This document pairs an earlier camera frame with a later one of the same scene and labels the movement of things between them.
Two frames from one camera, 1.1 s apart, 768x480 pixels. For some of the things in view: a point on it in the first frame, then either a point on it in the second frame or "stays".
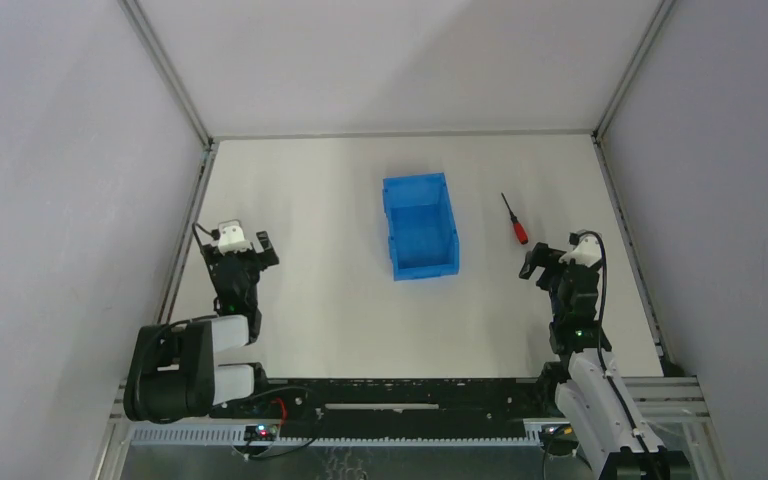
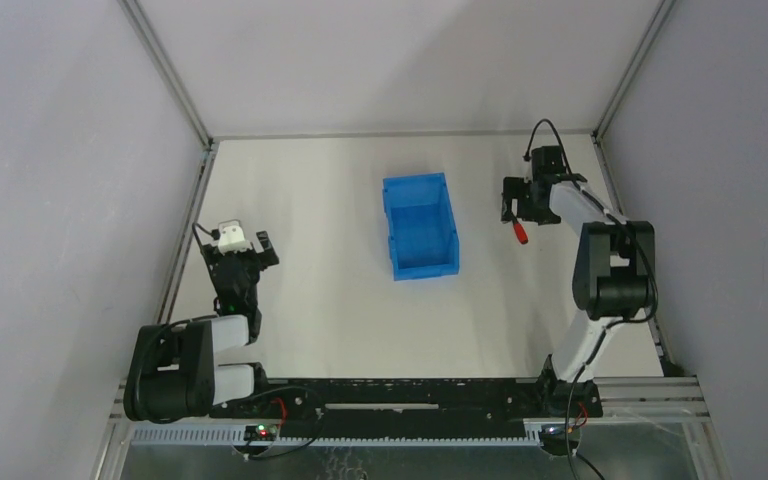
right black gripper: [552, 267] → [517, 201]
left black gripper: [239, 259] stays
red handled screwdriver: [517, 226] stays
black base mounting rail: [394, 407] stays
